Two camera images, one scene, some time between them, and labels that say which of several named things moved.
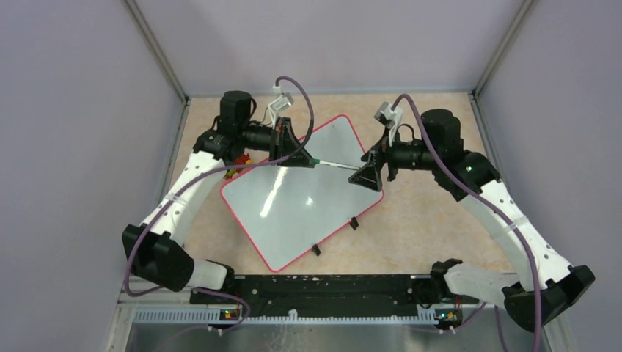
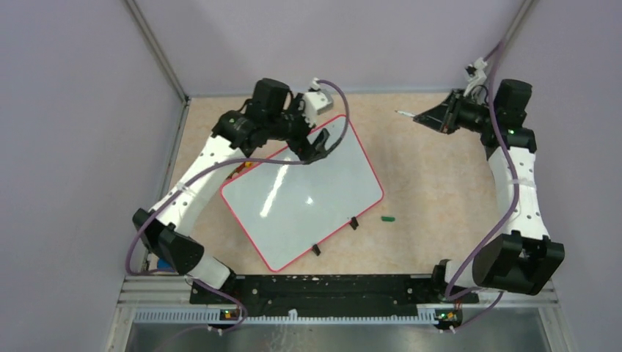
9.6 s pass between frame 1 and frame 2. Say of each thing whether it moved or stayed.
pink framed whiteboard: stayed
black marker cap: stayed
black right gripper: moved
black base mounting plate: stayed
